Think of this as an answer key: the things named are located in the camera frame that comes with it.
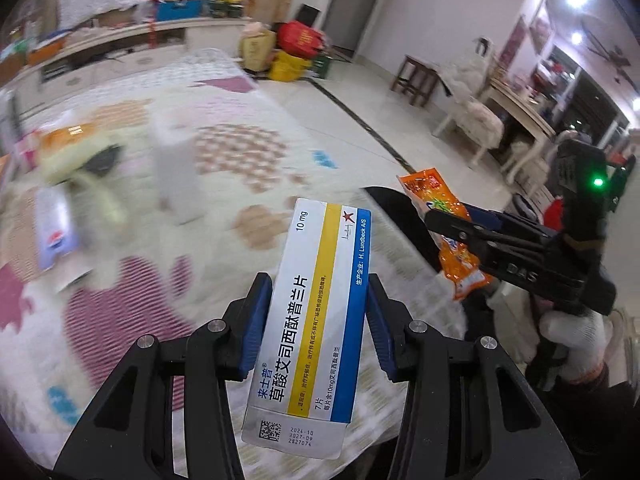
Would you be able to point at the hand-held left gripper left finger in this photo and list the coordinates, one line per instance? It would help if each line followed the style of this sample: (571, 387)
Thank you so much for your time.
(255, 320)

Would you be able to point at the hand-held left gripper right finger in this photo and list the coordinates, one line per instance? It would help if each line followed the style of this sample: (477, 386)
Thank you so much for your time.
(382, 320)

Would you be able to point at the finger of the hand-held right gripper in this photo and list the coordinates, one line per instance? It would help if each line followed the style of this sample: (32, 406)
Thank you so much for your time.
(510, 222)
(460, 230)

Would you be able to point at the orange snack packet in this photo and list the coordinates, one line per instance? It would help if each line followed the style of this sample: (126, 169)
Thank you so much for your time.
(430, 190)

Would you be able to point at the black bin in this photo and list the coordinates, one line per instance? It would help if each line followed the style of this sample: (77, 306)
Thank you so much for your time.
(400, 220)

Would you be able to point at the white blue yellow medicine box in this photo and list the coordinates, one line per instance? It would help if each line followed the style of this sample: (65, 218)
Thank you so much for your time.
(320, 310)

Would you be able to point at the person's right forearm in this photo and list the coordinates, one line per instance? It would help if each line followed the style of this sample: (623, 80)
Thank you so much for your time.
(600, 410)

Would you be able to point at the person's right hand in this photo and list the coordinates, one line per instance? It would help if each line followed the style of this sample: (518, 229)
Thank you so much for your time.
(580, 340)

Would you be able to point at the red garment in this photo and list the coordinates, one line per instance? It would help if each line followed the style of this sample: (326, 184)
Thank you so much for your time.
(554, 214)

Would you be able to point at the white floral stool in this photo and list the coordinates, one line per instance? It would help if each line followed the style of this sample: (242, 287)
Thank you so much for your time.
(522, 165)

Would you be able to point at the white chair floral cushion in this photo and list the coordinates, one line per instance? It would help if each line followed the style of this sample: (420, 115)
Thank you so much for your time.
(475, 120)

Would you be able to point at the white dressing table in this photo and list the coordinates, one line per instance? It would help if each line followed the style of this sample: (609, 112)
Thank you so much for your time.
(520, 110)

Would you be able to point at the white puffer jacket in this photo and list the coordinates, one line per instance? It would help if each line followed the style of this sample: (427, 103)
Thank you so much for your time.
(465, 82)

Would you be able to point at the dark wooden stool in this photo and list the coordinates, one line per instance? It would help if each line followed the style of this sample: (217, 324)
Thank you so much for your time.
(415, 77)

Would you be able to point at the ceiling fan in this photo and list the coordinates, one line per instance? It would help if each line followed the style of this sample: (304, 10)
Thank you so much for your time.
(607, 55)

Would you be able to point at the white blue printed packet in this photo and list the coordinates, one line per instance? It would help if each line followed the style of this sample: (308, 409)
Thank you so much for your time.
(55, 230)

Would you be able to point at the yellow bag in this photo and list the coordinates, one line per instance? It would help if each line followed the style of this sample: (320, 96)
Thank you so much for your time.
(289, 66)

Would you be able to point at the orange white cake packet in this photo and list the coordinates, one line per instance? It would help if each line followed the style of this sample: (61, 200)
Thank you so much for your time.
(70, 160)

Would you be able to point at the black bag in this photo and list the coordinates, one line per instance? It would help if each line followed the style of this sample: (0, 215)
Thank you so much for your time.
(308, 14)

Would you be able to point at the beige paper bag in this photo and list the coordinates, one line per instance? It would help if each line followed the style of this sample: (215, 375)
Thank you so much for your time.
(257, 49)

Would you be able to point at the white TV cabinet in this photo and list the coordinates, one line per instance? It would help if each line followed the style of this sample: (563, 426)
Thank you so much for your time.
(100, 45)

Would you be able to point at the blue plastic basket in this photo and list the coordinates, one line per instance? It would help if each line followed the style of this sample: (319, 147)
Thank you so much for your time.
(179, 11)

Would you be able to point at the wall poster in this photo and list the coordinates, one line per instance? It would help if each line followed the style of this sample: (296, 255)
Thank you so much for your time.
(514, 40)

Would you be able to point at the framed wall picture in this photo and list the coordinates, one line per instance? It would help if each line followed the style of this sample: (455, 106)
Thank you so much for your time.
(540, 27)

